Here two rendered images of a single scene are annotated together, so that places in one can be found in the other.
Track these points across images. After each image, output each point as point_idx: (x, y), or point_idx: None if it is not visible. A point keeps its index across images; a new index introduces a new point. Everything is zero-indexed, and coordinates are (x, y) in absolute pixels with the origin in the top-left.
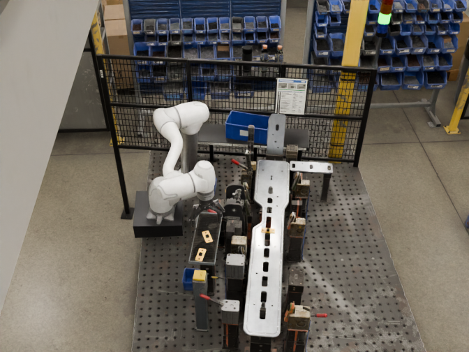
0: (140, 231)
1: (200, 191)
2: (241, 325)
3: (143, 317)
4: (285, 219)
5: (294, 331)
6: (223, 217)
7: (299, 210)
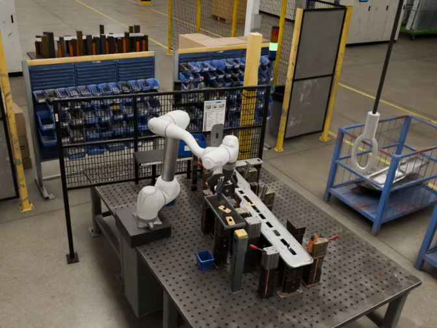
0: (136, 240)
1: (231, 159)
2: None
3: (183, 300)
4: None
5: (316, 259)
6: None
7: (257, 189)
